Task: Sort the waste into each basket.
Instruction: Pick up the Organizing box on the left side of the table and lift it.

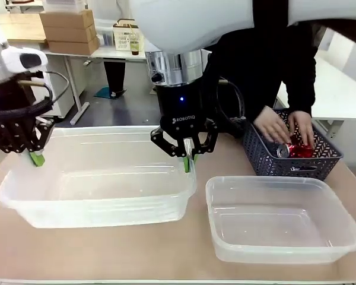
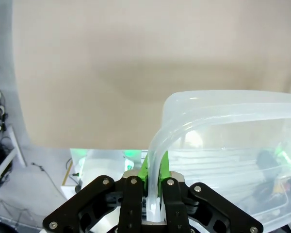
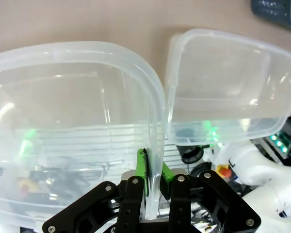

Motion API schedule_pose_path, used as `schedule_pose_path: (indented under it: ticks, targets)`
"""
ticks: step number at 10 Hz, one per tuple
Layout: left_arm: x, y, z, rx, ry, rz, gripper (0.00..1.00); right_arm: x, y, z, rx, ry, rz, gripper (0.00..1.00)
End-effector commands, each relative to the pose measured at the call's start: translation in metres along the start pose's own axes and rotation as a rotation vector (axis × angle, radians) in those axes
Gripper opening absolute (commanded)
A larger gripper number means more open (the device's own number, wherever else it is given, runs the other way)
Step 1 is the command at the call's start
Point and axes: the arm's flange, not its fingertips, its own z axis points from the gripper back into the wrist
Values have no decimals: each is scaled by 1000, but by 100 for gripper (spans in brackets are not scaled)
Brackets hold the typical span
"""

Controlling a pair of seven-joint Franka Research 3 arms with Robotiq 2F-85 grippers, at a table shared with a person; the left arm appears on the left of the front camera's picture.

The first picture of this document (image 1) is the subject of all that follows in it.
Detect person's right hand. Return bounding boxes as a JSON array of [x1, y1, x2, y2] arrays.
[[253, 105, 293, 144]]

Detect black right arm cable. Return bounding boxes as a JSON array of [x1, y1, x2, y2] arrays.
[[218, 77, 247, 139]]

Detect person's black sweater torso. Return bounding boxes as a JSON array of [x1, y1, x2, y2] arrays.
[[206, 0, 319, 139]]

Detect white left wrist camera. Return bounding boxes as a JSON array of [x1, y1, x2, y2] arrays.
[[1, 46, 49, 72]]

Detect background person's dark legs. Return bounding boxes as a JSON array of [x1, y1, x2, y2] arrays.
[[103, 61, 128, 93]]

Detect white cabinet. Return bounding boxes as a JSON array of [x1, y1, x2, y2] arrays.
[[32, 70, 87, 120]]

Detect teal floor mat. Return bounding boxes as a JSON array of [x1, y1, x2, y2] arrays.
[[94, 87, 128, 101]]

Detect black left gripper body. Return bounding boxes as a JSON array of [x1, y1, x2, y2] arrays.
[[0, 77, 53, 131]]

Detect white side table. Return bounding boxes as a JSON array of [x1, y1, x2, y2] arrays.
[[276, 55, 356, 123]]

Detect white desk with legs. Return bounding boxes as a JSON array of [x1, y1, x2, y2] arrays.
[[38, 43, 148, 125]]

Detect large clear plastic bin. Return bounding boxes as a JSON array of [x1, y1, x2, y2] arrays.
[[0, 126, 197, 229]]

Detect small clear plastic bin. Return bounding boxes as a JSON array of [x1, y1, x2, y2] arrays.
[[205, 175, 356, 264]]

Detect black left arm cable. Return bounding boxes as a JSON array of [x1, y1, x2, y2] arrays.
[[0, 71, 71, 119]]

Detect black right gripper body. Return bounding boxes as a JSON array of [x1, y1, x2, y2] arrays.
[[155, 77, 217, 147]]

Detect person's left hand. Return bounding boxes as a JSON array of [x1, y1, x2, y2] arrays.
[[287, 110, 316, 150]]

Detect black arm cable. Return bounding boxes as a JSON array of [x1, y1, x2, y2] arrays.
[[218, 77, 247, 139], [0, 71, 71, 119]]

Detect person's right forearm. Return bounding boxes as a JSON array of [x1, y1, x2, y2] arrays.
[[219, 71, 274, 127]]

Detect dark grey woven basket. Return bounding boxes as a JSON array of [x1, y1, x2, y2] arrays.
[[241, 108, 344, 182]]

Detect green drink bottle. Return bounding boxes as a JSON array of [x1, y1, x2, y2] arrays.
[[129, 28, 141, 56]]

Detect flat wooden board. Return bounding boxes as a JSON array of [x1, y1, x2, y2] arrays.
[[0, 13, 47, 45]]

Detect crushed red soda can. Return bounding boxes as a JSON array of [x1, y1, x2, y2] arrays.
[[275, 141, 314, 159]]

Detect clear storage box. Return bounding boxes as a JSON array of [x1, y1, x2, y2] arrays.
[[93, 18, 116, 46]]

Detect brown cardboard box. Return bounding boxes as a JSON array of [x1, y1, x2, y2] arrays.
[[39, 9, 96, 31], [43, 24, 97, 43], [47, 36, 101, 56]]

